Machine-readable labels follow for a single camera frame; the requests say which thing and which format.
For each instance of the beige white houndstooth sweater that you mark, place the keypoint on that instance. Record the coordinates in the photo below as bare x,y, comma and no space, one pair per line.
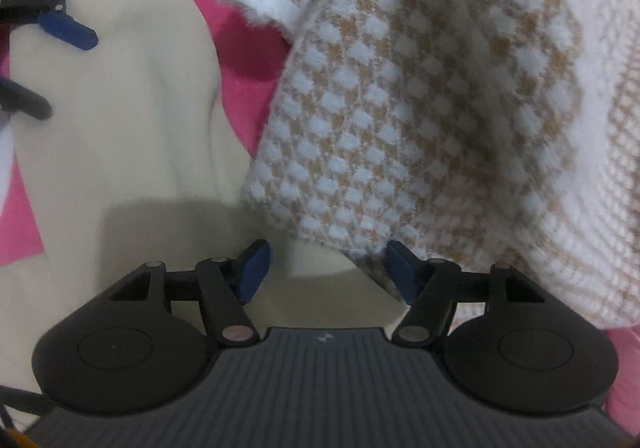
425,103

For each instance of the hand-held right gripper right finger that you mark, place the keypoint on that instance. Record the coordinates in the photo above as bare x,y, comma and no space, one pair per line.
402,273

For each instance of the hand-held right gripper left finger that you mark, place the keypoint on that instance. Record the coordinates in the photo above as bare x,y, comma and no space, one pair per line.
252,273

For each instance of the cream zip jacket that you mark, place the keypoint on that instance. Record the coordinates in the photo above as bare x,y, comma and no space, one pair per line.
125,128

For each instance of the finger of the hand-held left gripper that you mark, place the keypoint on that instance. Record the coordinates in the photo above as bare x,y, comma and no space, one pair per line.
70,31
27,103

